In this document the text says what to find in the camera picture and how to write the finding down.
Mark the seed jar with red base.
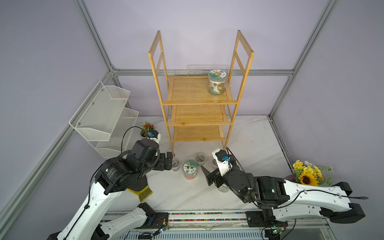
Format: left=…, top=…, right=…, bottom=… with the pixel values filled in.
left=183, top=161, right=198, bottom=180

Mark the green-lid sunflower seed jar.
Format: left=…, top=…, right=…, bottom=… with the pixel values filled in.
left=208, top=70, right=228, bottom=95

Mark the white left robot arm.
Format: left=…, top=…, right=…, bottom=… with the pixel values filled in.
left=48, top=139, right=174, bottom=240

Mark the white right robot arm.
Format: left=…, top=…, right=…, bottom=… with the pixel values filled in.
left=202, top=166, right=366, bottom=224

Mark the small clear seed cup left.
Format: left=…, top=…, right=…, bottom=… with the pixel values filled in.
left=172, top=158, right=181, bottom=172

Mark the small clear seed cup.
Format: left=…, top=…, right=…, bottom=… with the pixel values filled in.
left=172, top=158, right=181, bottom=172
left=212, top=159, right=218, bottom=169
left=195, top=153, right=206, bottom=166

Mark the small clear seed cup right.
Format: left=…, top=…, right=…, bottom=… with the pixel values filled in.
left=212, top=159, right=218, bottom=169

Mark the seed jar with floral lid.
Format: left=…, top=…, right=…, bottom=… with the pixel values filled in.
left=218, top=184, right=231, bottom=193

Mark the small clear seed cup middle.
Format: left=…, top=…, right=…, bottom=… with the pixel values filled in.
left=195, top=153, right=206, bottom=166

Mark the bamboo three-tier shelf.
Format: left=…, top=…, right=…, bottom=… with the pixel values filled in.
left=148, top=31, right=255, bottom=150

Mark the black and yellow glove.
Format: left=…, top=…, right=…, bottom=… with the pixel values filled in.
left=127, top=175, right=153, bottom=203

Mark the green pot with red flowers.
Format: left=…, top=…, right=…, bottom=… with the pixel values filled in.
left=141, top=121, right=156, bottom=138

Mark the sunflower bouquet in vase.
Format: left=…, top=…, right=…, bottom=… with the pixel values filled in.
left=293, top=161, right=334, bottom=187

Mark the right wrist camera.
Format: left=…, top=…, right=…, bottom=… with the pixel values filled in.
left=212, top=149, right=230, bottom=177

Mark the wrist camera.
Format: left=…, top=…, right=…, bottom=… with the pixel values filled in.
left=212, top=149, right=230, bottom=177
left=147, top=130, right=161, bottom=144

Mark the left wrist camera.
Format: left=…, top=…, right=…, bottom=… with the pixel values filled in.
left=147, top=130, right=161, bottom=144

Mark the white mesh wall basket rack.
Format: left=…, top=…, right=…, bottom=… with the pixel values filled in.
left=69, top=82, right=139, bottom=159

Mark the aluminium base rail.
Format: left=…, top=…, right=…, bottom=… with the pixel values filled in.
left=77, top=208, right=337, bottom=240

